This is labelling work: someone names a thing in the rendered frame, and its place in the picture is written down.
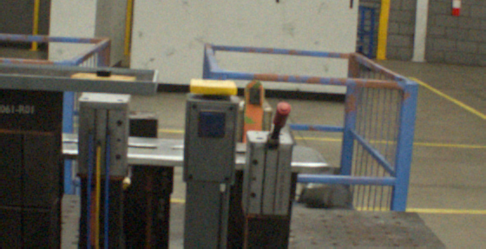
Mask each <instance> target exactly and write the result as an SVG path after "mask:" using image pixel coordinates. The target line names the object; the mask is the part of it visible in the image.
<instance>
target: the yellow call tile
mask: <svg viewBox="0 0 486 249"><path fill-rule="evenodd" d="M191 92H192V93H193V94H202V97H203V98H206V99H221V98H222V96H223V95H236V87H235V85H234V82H227V81H211V80H196V79H193V80H191Z"/></svg>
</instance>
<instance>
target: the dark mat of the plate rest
mask: <svg viewBox="0 0 486 249"><path fill-rule="evenodd" d="M86 73H88V74H96V71H90V72H87V71H73V70H59V69H18V68H5V67H0V75H34V76H48V77H62V78H72V75H77V74H86ZM111 75H117V76H127V77H135V78H136V81H137V82H152V81H153V80H154V75H146V74H131V73H116V72H111Z"/></svg>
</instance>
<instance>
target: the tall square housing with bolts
mask: <svg viewBox="0 0 486 249"><path fill-rule="evenodd" d="M130 102H131V95H122V94H92V93H83V94H82V97H81V98H80V99H79V100H78V107H79V111H78V136H77V160H76V166H77V173H76V177H77V178H80V183H81V192H80V238H79V240H80V242H79V245H78V247H77V249H126V246H125V234H122V232H123V214H124V211H123V194H124V188H123V187H122V186H123V182H124V181H125V177H126V176H127V175H126V172H127V168H128V133H129V115H130Z"/></svg>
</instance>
